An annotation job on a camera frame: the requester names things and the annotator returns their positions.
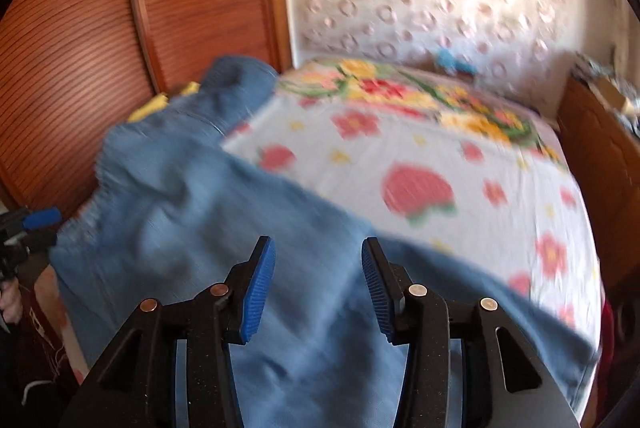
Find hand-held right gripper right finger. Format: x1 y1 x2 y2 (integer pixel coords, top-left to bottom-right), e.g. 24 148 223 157
361 237 581 428

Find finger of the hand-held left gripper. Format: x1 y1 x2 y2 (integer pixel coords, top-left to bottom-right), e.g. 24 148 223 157
25 228 59 251
21 207 63 231

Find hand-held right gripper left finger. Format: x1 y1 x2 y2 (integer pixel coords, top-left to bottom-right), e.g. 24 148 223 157
57 235 277 428

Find blue denim pants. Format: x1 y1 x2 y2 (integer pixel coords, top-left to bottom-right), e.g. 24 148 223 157
50 55 601 428

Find person's left hand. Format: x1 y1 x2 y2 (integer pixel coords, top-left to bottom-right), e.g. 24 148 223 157
0 281 24 325

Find strawberry print sheet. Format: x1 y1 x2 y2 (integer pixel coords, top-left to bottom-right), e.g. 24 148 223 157
222 93 602 340

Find yellow plush toy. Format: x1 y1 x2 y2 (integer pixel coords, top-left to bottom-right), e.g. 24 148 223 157
127 81 202 125

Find brown wooden wardrobe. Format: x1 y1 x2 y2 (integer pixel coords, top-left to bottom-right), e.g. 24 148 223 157
0 0 294 215

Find floral blanket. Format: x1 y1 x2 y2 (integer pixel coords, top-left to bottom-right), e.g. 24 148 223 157
277 57 572 165

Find red blanket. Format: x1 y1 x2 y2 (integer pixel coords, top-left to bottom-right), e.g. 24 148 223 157
597 298 617 370

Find light blue toy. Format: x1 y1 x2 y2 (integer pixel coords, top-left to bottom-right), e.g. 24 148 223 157
432 48 479 77

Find long wooden sideboard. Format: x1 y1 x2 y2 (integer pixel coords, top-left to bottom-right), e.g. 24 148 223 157
555 76 640 291

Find open cardboard box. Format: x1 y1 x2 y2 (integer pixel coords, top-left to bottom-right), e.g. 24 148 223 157
590 72 637 115

